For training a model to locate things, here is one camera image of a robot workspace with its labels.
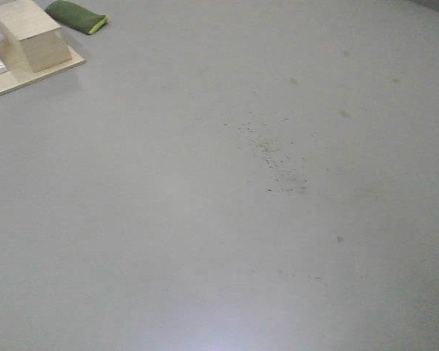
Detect green cloth pouch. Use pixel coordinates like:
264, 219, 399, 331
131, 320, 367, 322
45, 1, 109, 35

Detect light wooden block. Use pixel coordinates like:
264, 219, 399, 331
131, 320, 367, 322
0, 0, 72, 72

